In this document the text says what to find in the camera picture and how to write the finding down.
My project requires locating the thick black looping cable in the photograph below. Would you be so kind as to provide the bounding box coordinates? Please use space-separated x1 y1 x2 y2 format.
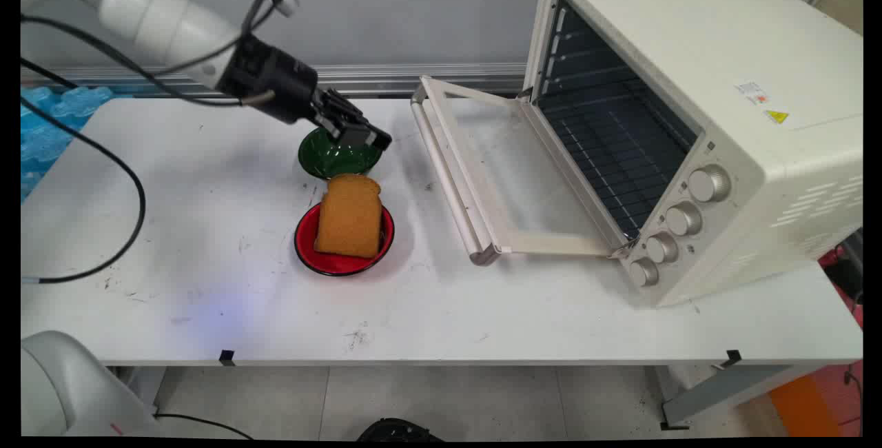
21 95 147 285

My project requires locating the grey metal table leg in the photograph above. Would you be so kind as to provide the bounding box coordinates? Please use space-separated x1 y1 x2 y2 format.
659 364 822 431

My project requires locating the large silver oven knob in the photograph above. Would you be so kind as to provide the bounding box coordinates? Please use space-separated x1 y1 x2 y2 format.
687 164 731 203

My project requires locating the red bowl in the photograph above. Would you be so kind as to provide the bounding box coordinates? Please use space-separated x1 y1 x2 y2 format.
294 201 396 277

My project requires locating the grey camera cable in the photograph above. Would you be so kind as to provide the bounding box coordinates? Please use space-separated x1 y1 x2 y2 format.
240 0 285 39

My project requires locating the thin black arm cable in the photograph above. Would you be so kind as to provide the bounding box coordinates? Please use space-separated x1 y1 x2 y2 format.
21 15 276 107

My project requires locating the black round floor object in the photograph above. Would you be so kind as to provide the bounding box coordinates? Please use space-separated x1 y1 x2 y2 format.
356 418 446 442

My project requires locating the cream glass oven door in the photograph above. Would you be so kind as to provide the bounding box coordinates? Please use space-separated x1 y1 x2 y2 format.
411 76 632 267

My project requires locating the cream toaster oven body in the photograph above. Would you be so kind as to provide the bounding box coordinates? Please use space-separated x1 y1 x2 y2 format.
522 0 863 308

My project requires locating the orange floor panel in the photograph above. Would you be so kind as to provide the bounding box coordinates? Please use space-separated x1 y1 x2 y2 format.
768 372 829 438

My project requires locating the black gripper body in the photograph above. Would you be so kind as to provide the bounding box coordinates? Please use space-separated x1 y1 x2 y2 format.
216 36 321 125

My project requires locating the white printed label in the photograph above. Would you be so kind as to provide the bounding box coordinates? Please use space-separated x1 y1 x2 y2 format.
735 80 771 106

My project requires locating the black floor cable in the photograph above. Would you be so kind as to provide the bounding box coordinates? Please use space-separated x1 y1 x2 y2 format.
154 413 254 440

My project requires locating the blue bubble foam sheet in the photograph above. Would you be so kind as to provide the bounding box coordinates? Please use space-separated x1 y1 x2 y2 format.
21 85 115 202

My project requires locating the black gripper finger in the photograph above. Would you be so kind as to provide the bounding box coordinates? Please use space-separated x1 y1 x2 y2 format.
313 110 378 153
322 88 394 150

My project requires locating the white rounded robot base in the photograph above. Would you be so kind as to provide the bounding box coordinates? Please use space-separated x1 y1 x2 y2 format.
21 330 161 438

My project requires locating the green bowl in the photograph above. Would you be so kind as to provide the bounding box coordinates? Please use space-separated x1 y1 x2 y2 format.
298 125 384 181

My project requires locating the brown bread slice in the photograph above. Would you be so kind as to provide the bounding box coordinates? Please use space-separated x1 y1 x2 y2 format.
314 173 384 260

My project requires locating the metal wire oven rack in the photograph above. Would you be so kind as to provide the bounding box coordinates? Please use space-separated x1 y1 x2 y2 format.
543 86 698 240

